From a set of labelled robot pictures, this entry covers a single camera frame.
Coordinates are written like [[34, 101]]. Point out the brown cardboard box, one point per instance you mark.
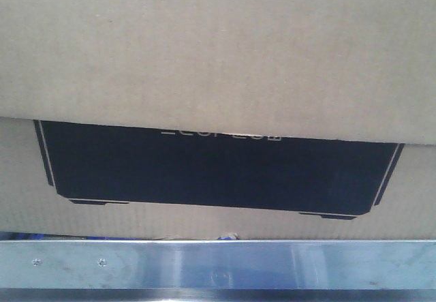
[[336, 69]]

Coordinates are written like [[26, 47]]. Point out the blue object behind rail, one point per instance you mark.
[[229, 237]]

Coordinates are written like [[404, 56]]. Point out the metal shelf rail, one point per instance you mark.
[[295, 270]]

